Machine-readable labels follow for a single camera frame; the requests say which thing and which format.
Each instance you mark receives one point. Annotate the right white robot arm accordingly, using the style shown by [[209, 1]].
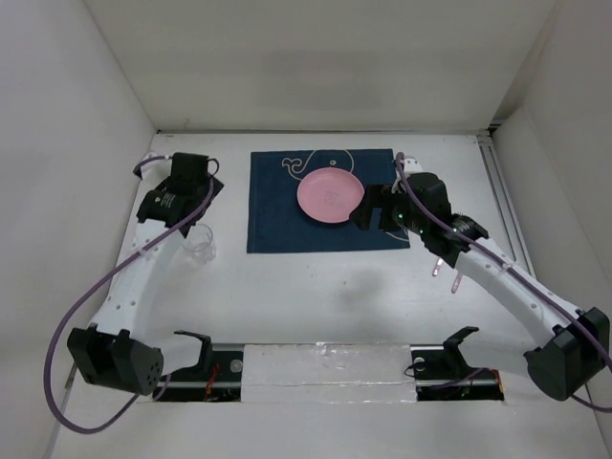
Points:
[[569, 346]]

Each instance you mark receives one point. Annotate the pink plastic knife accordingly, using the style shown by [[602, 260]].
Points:
[[456, 283]]

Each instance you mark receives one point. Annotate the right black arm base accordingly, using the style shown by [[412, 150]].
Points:
[[441, 373]]

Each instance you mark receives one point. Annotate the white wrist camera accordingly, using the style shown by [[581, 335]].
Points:
[[145, 167], [411, 166]]

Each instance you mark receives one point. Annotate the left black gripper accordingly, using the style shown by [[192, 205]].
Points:
[[206, 189]]

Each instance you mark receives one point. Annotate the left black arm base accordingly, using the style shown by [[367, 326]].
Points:
[[220, 381]]

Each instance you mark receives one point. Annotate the pink plastic plate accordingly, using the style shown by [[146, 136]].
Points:
[[329, 195]]

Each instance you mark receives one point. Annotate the aluminium side rail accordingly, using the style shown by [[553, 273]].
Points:
[[511, 229]]

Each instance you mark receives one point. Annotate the pink plastic fork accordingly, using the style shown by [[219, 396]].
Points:
[[437, 267]]

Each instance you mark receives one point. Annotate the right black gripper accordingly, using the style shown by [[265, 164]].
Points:
[[374, 208]]

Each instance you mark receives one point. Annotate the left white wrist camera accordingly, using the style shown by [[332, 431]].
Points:
[[145, 167]]

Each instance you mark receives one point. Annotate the clear plastic cup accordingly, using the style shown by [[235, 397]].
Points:
[[200, 245]]

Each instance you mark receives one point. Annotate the blue whale placemat cloth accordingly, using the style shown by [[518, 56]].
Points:
[[277, 224]]

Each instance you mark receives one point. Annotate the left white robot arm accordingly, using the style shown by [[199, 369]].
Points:
[[114, 350]]

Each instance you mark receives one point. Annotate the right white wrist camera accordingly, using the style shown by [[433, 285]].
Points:
[[411, 166]]

